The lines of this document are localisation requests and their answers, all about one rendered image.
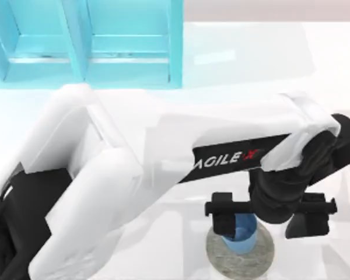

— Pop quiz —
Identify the grey round coaster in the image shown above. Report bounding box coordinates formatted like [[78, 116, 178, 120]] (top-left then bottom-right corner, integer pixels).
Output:
[[205, 223, 275, 275]]

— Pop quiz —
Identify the light blue rack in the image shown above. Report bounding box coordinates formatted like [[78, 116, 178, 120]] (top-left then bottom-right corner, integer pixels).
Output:
[[0, 0, 183, 90]]

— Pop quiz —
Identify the blue cup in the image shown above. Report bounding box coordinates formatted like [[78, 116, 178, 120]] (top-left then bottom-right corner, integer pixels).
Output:
[[221, 212, 258, 255]]

